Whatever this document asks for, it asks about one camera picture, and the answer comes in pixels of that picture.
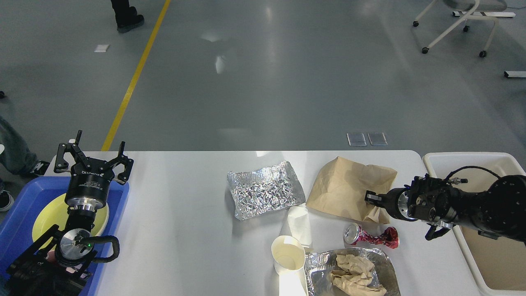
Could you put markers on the right floor outlet plate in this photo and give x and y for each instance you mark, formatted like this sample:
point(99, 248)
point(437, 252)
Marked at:
point(377, 138)

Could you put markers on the person in grey trousers sneakers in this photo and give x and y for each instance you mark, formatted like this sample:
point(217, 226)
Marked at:
point(16, 157)

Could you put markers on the yellow plastic plate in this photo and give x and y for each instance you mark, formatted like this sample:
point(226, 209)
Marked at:
point(56, 213)

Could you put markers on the left floor outlet plate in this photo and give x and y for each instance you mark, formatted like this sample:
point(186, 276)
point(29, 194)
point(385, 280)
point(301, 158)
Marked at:
point(356, 139)

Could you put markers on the floor outlet plate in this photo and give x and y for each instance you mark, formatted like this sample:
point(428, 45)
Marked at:
point(356, 139)
point(377, 138)

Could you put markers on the brown paper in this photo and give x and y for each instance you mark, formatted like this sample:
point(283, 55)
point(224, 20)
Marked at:
point(355, 276)

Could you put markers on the crumpled foil tray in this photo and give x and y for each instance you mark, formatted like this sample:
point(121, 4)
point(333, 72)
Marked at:
point(265, 190)

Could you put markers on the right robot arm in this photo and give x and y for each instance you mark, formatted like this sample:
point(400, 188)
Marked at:
point(496, 212)

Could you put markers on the white paper cup lying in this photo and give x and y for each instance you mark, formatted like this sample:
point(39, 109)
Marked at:
point(299, 225)

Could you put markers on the white paper cup upright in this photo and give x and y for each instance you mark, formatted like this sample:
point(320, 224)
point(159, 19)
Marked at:
point(288, 255)

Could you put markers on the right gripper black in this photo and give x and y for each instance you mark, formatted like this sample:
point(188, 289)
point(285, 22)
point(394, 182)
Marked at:
point(395, 202)

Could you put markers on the foil tray with paper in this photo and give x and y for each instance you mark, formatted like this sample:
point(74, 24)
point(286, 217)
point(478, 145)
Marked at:
point(318, 267)

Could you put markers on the blue plastic tray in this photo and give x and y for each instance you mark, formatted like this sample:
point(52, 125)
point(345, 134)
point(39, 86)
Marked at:
point(16, 229)

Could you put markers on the pink mug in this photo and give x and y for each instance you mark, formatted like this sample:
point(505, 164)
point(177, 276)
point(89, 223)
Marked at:
point(51, 257)

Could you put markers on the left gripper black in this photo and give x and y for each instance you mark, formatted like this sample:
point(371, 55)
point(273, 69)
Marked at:
point(88, 185)

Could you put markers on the brown paper bag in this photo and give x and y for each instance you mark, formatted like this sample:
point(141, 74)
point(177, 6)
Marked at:
point(340, 189)

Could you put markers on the white rolling chair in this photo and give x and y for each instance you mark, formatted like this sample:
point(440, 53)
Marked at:
point(465, 11)

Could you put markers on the passerby in black shoes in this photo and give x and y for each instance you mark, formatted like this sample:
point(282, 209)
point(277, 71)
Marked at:
point(127, 17)

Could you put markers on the crushed red soda can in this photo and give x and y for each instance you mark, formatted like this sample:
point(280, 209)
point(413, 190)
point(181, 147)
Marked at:
point(354, 233)

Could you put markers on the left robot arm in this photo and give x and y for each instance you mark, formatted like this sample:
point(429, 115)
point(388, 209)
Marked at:
point(56, 263)

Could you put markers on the white furniture leg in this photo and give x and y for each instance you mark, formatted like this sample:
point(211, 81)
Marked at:
point(514, 74)

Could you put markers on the white plastic bin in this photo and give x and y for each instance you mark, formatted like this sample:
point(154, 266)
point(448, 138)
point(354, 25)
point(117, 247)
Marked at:
point(498, 266)

